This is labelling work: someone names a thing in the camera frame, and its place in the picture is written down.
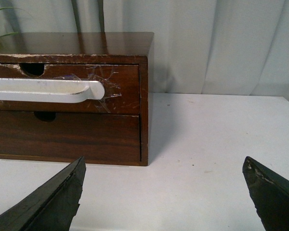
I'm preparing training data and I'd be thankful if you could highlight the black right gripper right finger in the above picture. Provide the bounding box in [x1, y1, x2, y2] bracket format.
[242, 156, 289, 231]

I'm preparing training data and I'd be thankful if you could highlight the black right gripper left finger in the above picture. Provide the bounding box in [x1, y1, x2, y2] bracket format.
[0, 156, 86, 231]

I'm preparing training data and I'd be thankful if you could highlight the white drawer handle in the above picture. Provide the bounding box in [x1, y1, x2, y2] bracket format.
[0, 78, 105, 103]

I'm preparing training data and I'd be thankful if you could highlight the wooden drawer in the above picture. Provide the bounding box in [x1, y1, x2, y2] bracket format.
[0, 111, 141, 164]
[0, 64, 140, 114]

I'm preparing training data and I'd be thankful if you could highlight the brown wooden drawer cabinet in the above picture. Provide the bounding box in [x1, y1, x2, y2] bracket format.
[0, 32, 154, 166]

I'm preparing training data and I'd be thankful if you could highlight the white curtain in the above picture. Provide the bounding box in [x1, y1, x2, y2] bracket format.
[0, 0, 289, 101]

